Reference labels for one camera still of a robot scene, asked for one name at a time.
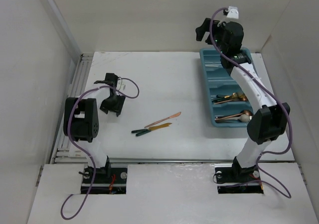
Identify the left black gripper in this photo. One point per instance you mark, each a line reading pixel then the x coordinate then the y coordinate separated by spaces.
pixel 116 108

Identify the copper spoon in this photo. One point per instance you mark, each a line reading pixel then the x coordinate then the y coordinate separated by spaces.
pixel 247 112

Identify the blue plastic cutlery tray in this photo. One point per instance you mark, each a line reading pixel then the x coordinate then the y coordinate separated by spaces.
pixel 219 83

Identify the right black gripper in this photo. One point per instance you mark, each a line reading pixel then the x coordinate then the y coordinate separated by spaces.
pixel 202 30

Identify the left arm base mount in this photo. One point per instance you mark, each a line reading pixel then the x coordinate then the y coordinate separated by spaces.
pixel 114 182

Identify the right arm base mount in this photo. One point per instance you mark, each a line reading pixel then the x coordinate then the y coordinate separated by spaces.
pixel 228 182

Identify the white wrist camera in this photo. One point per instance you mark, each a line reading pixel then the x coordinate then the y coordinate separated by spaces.
pixel 231 12
pixel 121 85

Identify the gold knife green handle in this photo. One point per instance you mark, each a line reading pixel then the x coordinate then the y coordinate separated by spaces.
pixel 140 132

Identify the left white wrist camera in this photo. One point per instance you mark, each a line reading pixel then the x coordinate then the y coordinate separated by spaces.
pixel 121 85

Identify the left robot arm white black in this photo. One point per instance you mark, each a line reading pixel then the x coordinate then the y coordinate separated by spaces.
pixel 84 117

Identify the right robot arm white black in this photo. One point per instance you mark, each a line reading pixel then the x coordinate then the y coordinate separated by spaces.
pixel 270 117

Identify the gold fork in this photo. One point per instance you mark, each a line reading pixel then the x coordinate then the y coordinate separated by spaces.
pixel 240 96

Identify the aluminium rail frame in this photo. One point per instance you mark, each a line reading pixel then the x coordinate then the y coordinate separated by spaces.
pixel 61 146

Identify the white plastic spoon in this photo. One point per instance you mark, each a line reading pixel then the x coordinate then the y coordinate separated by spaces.
pixel 241 118

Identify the rose copper fork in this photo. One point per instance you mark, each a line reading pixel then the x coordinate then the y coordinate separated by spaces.
pixel 225 101

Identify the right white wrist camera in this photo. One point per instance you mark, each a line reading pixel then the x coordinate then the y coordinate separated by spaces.
pixel 231 12

